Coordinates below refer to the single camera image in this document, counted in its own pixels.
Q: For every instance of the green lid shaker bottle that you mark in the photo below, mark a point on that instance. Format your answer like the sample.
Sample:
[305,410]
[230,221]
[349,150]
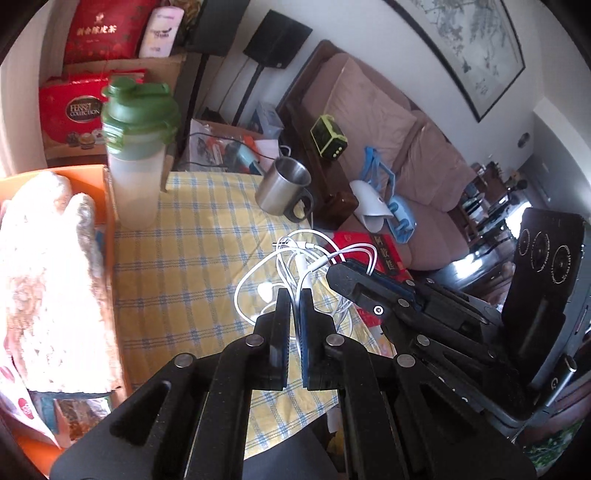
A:
[139,121]

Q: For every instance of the open box of clutter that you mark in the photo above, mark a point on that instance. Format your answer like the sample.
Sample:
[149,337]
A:
[216,147]

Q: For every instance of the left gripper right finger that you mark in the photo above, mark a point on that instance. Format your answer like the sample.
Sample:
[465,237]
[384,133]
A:
[332,361]

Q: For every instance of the steel mug black handle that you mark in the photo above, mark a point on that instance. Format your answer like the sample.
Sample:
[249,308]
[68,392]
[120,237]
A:
[284,190]

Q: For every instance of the beige back cushion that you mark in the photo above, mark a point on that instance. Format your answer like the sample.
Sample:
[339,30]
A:
[368,117]

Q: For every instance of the blue plastic frame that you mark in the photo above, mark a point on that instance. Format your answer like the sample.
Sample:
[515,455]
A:
[382,178]

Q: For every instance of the pink white tissue pack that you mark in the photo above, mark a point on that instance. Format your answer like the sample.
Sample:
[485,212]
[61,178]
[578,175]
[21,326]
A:
[160,32]

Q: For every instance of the red Ferrero chocolate box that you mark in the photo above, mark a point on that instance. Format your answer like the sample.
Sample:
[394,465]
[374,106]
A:
[70,113]

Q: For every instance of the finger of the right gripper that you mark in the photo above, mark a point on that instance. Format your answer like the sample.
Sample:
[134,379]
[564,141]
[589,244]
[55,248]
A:
[378,280]
[379,303]

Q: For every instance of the red tea gift bag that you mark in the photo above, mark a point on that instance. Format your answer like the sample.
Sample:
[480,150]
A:
[107,29]

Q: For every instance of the orange cardboard box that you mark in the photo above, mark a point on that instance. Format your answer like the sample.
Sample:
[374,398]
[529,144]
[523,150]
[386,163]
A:
[23,452]

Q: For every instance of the black speaker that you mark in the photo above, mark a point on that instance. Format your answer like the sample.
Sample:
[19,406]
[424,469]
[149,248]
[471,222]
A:
[211,34]
[274,45]

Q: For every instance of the yellow plaid tablecloth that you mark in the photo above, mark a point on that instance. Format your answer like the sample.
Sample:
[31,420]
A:
[189,282]

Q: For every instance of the red gift box black label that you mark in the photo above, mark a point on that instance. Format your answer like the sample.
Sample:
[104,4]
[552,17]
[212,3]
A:
[389,262]

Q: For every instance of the pink hawthorn candy packet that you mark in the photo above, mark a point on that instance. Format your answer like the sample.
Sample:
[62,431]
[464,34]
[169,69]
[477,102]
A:
[17,403]

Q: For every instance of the small blue white box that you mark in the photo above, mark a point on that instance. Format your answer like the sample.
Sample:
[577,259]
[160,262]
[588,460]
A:
[266,121]

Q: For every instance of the blue-printed bag of dried herbs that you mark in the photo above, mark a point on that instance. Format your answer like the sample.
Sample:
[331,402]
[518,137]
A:
[70,416]

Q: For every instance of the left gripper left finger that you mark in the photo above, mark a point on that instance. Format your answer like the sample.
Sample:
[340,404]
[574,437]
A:
[222,386]

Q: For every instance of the brown sofa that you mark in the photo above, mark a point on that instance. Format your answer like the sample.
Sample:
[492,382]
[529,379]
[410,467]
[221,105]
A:
[438,240]

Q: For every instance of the left black speaker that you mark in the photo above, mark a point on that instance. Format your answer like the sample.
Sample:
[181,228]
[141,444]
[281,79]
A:
[211,34]

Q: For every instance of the white curved massager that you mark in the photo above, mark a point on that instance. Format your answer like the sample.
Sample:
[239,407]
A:
[372,210]

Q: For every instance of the bag of white puffed snacks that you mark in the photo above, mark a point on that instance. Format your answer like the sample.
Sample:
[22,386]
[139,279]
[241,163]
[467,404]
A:
[53,291]

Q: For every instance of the green black radio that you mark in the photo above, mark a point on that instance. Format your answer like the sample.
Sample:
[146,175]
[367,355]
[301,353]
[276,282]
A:
[328,138]

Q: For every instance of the right black speaker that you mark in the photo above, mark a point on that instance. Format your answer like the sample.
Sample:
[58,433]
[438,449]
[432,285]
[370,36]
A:
[274,45]

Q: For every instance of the framed ink painting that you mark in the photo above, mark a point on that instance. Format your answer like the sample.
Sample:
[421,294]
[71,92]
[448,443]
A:
[476,42]

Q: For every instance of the beige cushion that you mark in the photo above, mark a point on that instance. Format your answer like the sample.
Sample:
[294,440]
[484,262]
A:
[434,172]
[368,117]

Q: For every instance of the brown cardboard carton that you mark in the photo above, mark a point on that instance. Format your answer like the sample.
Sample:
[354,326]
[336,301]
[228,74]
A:
[157,70]

